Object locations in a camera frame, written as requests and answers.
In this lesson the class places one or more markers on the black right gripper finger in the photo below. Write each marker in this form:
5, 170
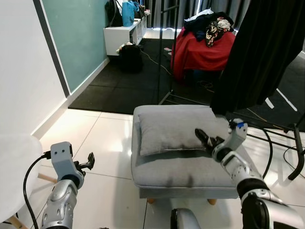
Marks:
202, 137
218, 140

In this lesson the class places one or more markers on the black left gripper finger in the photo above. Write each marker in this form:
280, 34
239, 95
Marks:
90, 160

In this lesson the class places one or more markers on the grey fabric pillow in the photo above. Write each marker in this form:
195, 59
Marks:
171, 131

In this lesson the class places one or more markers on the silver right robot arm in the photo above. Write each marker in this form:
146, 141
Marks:
248, 186

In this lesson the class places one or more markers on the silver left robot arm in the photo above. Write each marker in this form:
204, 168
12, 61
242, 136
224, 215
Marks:
59, 205

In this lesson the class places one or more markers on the white chair with wooden legs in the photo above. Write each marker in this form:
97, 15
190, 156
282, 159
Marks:
16, 162

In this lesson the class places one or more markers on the grey upholstered ottoman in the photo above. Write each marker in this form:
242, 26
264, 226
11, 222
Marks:
181, 171

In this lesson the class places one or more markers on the black floor mat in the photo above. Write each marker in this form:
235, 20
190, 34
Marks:
119, 93

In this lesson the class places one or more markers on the silver robot leg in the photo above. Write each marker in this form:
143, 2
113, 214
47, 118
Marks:
185, 219

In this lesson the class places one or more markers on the black metal rack base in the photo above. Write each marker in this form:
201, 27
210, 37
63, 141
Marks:
299, 148

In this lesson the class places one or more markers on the red cloth covered table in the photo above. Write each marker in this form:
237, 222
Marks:
200, 55

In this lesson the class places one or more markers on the black metal stand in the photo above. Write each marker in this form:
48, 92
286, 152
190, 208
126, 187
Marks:
159, 52

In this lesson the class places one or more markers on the black curtain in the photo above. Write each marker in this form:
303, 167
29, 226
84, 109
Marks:
262, 52

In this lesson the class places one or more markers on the black backpack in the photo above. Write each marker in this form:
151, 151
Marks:
130, 58

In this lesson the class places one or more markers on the pile of dark clothes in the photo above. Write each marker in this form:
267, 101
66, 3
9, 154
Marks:
209, 26

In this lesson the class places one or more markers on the white low shelf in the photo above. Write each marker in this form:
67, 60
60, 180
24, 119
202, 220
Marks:
119, 38

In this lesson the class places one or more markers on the blue bag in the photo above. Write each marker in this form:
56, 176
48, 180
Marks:
128, 14

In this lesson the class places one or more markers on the black bag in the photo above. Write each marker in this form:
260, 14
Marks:
113, 13

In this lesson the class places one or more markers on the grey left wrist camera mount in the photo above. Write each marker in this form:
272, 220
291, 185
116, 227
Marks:
62, 157

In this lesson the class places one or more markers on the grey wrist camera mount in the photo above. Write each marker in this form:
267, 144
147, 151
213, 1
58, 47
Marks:
237, 134
62, 157

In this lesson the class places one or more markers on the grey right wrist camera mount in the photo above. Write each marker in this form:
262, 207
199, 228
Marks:
237, 134

